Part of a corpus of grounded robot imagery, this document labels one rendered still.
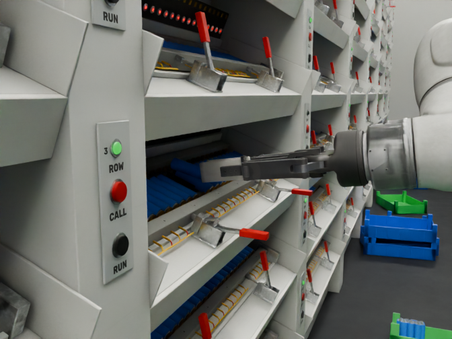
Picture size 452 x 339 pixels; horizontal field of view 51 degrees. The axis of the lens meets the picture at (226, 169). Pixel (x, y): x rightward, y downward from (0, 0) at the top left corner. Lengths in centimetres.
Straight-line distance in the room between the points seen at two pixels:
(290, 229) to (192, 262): 51
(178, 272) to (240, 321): 31
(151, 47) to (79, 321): 22
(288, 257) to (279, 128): 28
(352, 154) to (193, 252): 23
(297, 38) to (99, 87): 67
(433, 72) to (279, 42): 39
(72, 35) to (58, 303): 19
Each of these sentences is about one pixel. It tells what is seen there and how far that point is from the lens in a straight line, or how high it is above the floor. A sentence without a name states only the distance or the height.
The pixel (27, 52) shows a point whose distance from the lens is 35.
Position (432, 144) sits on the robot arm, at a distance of 60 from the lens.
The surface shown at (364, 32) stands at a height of 100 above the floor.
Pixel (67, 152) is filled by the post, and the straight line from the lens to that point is 33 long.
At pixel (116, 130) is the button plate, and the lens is 37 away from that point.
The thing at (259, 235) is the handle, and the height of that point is 55.
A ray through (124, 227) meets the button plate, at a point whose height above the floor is 61.
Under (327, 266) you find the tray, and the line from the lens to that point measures 160.
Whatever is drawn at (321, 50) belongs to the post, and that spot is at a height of 86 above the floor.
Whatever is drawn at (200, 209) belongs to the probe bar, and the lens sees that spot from 62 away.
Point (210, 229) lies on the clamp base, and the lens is 59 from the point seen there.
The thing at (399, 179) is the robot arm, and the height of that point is 61.
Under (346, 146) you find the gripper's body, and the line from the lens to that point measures 62.
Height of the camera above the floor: 72
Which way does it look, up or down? 9 degrees down
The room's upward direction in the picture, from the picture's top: straight up
